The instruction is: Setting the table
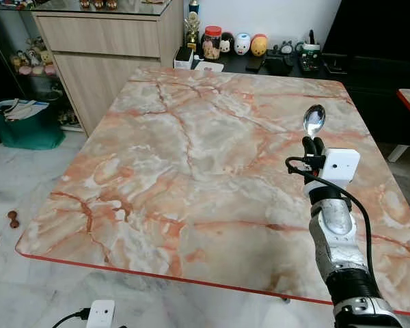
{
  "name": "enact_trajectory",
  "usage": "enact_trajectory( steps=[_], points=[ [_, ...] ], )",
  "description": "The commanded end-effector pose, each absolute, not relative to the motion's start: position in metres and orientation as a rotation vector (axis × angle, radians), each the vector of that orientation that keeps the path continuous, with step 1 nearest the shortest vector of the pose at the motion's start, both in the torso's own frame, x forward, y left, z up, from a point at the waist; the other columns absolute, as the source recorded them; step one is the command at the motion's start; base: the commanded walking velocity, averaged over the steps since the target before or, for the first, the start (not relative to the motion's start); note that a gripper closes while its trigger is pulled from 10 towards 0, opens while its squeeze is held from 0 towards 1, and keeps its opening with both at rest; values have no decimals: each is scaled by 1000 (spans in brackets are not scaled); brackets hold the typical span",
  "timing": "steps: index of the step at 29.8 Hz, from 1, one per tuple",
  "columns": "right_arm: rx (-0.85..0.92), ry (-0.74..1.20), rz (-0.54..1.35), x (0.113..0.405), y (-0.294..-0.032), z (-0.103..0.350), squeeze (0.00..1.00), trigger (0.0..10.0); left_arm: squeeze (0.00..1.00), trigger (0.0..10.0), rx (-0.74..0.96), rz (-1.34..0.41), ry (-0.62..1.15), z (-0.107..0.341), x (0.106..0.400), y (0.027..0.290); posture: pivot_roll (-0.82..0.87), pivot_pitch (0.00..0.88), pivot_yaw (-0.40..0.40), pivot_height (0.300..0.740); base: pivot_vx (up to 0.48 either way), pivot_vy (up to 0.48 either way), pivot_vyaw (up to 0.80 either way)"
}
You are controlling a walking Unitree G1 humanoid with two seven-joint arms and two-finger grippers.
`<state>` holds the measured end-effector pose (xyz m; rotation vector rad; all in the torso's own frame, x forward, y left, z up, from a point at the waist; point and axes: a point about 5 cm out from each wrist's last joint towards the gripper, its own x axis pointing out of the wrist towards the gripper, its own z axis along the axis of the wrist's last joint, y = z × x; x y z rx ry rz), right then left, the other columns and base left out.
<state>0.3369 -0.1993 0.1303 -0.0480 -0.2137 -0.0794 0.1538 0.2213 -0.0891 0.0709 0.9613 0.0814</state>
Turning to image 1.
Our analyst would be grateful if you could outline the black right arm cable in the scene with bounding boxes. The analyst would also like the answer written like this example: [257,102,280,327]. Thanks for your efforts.
[285,156,377,288]

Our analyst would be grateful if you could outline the black tall cabinet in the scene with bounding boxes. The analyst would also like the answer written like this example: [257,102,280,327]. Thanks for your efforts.
[320,0,410,146]

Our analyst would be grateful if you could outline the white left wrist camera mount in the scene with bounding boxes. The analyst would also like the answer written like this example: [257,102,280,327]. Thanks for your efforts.
[86,299,116,328]

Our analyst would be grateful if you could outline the papers in green bin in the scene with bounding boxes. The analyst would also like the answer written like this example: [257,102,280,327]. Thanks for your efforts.
[0,98,53,122]

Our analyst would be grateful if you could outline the black desktop device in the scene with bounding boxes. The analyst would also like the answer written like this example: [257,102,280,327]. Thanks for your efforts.
[262,55,295,77]

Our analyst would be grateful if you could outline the black low sideboard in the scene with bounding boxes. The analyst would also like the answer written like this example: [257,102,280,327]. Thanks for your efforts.
[191,51,344,88]

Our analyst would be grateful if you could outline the white box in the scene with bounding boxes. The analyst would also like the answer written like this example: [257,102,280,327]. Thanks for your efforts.
[174,46,196,70]

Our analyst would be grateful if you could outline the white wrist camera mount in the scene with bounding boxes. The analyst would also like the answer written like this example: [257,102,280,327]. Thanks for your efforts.
[320,148,361,187]
[86,299,116,328]

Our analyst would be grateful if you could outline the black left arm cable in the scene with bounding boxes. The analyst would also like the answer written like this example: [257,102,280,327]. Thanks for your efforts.
[51,308,91,328]

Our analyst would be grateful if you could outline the light wooden drawer cabinet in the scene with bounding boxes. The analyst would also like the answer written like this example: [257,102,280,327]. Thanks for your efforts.
[31,0,186,137]

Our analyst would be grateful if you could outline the silver metal spoon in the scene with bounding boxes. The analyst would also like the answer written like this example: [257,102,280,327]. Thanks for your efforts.
[302,104,327,140]

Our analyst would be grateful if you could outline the gold trophy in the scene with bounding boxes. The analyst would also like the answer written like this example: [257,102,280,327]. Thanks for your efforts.
[184,0,203,53]

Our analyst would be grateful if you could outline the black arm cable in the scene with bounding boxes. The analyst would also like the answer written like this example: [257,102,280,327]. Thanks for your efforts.
[51,308,91,328]
[285,156,377,288]

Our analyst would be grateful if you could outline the white flat card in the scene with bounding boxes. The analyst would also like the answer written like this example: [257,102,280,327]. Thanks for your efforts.
[194,60,225,73]

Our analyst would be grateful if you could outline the glass display shelf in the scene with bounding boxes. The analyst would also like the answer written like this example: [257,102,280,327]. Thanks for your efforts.
[0,5,79,132]

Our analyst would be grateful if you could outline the white table leg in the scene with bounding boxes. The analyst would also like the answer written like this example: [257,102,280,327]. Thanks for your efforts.
[388,144,409,163]

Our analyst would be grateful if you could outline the pile of plush toys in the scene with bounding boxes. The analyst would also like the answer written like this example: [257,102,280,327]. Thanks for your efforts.
[10,38,59,77]

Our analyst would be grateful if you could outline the yellow orange toy figure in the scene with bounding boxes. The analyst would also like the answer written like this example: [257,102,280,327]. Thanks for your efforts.
[251,34,269,57]

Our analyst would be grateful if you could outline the red lidded snack jar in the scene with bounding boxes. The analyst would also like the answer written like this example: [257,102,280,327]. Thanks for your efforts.
[202,26,223,62]

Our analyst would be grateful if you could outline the green storage bin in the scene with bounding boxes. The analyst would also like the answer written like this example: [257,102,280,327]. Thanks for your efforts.
[0,98,66,150]

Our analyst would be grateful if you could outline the green and white cordless phone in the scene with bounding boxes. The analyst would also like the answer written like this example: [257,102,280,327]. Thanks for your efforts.
[299,30,323,73]

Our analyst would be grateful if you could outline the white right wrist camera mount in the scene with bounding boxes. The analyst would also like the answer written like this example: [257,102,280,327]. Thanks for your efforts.
[320,148,361,187]

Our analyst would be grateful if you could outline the black and white toy figure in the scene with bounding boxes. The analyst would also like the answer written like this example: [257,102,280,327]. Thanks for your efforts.
[220,31,235,55]

